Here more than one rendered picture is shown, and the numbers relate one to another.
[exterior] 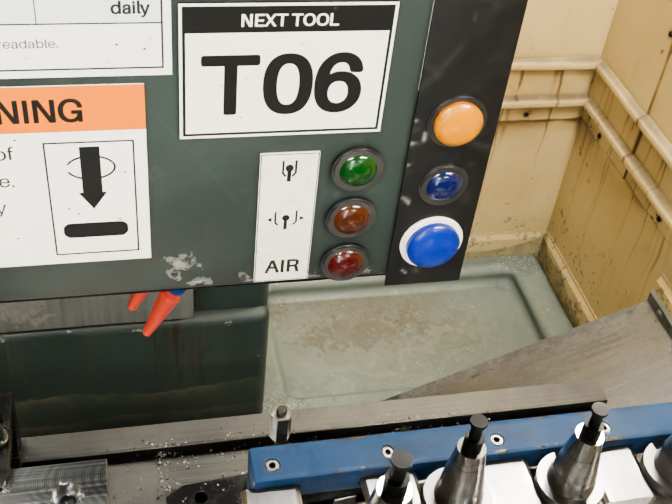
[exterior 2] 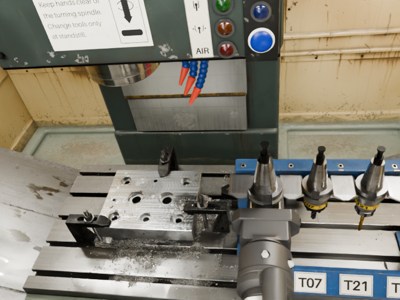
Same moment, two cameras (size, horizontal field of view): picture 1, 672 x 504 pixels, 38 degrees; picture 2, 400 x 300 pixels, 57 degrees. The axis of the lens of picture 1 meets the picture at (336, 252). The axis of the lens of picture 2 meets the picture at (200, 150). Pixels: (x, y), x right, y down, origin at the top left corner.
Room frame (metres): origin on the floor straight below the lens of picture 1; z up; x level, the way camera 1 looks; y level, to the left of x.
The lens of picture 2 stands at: (-0.04, -0.19, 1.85)
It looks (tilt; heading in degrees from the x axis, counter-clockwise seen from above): 43 degrees down; 31
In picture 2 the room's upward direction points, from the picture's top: 10 degrees counter-clockwise
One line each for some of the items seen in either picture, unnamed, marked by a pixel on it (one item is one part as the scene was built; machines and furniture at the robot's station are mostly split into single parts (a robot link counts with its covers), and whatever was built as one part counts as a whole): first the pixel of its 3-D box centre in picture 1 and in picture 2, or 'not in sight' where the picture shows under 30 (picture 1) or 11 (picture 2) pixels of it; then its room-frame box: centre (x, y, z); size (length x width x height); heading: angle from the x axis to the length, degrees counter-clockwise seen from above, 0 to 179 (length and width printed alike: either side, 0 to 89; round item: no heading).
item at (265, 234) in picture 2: not in sight; (265, 245); (0.30, -0.09, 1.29); 0.13 x 0.12 x 0.10; 107
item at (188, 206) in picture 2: not in sight; (206, 212); (0.54, 0.16, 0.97); 0.13 x 0.03 x 0.15; 107
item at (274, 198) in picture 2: not in sight; (265, 189); (0.39, -0.06, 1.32); 0.06 x 0.06 x 0.03
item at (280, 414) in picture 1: (279, 441); not in sight; (0.75, 0.04, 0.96); 0.03 x 0.03 x 0.13
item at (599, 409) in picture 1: (595, 421); (379, 155); (0.55, -0.24, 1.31); 0.02 x 0.02 x 0.03
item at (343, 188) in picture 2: (511, 494); (343, 187); (0.54, -0.19, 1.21); 0.07 x 0.05 x 0.01; 17
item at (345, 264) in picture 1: (345, 263); (226, 49); (0.39, -0.01, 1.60); 0.02 x 0.01 x 0.02; 107
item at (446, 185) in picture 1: (443, 185); (261, 12); (0.41, -0.05, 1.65); 0.02 x 0.01 x 0.02; 107
